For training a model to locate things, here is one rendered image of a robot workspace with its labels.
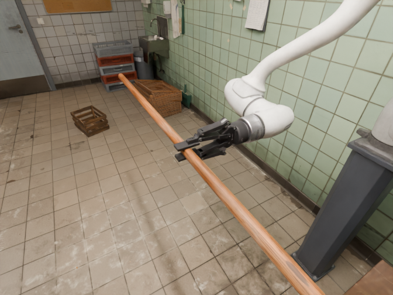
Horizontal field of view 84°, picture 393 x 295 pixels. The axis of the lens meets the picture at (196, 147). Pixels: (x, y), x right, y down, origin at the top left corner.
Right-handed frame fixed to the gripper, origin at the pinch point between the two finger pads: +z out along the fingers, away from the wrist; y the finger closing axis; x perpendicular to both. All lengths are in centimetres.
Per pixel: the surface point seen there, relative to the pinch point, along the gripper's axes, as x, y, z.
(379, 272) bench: -46, 60, -67
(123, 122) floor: 239, 118, -16
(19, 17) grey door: 418, 1, 72
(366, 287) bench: -47, 60, -56
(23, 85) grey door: 418, 99, 108
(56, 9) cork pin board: 419, -8, 20
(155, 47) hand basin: 303, 39, -98
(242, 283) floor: -7, 118, -33
